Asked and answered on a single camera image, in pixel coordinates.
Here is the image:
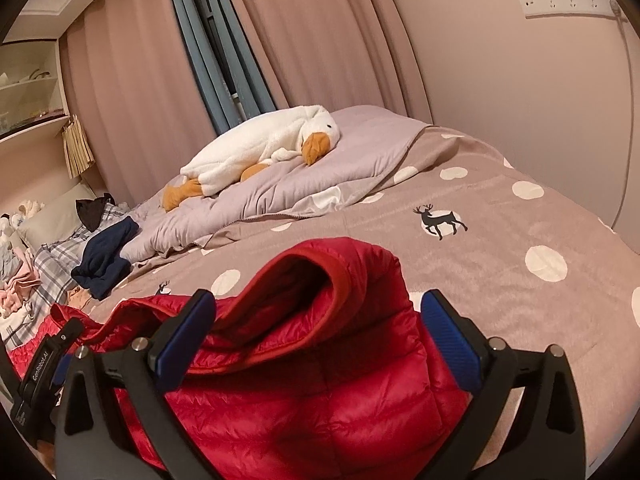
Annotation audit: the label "navy blue garment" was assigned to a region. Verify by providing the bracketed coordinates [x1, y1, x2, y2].
[71, 216, 141, 301]

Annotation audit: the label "black and white plush toy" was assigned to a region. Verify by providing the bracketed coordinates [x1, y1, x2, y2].
[0, 212, 26, 241]

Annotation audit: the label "white wall power strip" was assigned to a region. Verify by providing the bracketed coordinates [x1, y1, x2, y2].
[517, 0, 613, 17]

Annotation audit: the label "white wall shelf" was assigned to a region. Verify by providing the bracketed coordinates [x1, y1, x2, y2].
[0, 40, 71, 143]

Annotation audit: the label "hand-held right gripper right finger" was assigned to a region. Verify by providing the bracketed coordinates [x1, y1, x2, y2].
[420, 290, 586, 480]

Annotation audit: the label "pink clothes pile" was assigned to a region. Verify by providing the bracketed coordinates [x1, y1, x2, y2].
[0, 260, 43, 318]

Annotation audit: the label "white cable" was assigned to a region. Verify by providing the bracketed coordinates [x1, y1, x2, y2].
[607, 2, 634, 231]

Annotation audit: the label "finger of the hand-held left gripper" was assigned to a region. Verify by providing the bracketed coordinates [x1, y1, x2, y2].
[53, 354, 71, 391]

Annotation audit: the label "yellow pleated cloth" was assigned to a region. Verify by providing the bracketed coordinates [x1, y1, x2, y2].
[61, 115, 96, 179]

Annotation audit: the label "grey duvet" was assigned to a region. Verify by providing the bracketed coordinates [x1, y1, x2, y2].
[120, 105, 436, 263]

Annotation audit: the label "pink curtain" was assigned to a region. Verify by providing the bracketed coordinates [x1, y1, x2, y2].
[215, 0, 433, 126]
[60, 0, 221, 206]

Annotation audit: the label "white goose plush toy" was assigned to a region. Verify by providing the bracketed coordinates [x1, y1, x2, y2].
[161, 105, 341, 212]

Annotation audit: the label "red down jacket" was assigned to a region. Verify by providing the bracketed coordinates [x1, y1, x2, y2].
[82, 237, 473, 480]

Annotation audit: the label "white folded clothes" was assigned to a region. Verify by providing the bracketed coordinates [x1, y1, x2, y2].
[0, 305, 36, 347]

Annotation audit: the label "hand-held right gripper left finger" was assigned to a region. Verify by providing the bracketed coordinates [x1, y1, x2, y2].
[52, 290, 217, 480]

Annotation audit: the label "blue-grey garment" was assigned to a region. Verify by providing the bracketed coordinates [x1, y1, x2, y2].
[0, 247, 21, 281]

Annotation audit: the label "blue curtain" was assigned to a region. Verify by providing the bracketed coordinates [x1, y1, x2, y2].
[200, 0, 278, 122]
[162, 0, 236, 131]

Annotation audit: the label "coral red folded jacket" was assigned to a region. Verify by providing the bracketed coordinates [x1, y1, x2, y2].
[7, 302, 108, 381]

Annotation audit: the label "dark brown garment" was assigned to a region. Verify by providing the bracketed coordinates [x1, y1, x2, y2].
[75, 192, 118, 233]

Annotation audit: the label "peach cloth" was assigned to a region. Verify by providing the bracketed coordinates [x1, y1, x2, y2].
[67, 287, 96, 311]

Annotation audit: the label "beige pillow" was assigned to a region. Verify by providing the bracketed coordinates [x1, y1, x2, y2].
[17, 182, 98, 251]

